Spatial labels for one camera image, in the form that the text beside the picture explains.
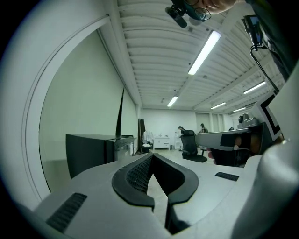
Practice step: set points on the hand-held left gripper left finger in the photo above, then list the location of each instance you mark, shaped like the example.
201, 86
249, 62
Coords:
98, 186

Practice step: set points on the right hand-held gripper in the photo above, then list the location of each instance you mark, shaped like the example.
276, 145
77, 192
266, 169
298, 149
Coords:
268, 116

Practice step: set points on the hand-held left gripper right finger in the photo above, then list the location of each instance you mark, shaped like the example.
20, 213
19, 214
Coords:
205, 186

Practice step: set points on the person's right hand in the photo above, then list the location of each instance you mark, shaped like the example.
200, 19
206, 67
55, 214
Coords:
254, 142

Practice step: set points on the black office chair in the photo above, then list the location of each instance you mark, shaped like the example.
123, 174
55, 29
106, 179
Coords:
188, 144

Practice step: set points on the black low cabinet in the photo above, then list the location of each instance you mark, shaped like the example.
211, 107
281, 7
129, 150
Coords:
88, 151

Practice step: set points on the long ceiling light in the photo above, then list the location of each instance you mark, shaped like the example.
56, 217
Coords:
239, 109
172, 101
204, 52
254, 87
218, 105

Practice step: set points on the white drawer cabinet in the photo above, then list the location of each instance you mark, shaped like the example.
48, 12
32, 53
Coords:
161, 142

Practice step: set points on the white cloth pile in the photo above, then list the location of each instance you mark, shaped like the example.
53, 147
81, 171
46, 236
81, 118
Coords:
147, 140

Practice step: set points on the tall black panel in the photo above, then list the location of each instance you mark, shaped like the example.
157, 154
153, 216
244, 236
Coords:
141, 133

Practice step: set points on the thin black leaning board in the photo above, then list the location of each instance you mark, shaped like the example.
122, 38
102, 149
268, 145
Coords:
120, 116

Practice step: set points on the black chest-mounted device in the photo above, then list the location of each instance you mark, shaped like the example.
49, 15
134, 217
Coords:
253, 29

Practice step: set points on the person's dark top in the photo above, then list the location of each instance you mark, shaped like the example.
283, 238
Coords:
275, 30

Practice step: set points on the person's glasses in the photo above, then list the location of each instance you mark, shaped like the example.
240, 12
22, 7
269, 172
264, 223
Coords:
203, 12

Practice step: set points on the person's head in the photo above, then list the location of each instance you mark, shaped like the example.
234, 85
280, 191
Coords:
217, 5

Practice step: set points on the black head-mounted camera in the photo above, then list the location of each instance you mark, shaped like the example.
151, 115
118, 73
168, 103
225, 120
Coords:
176, 15

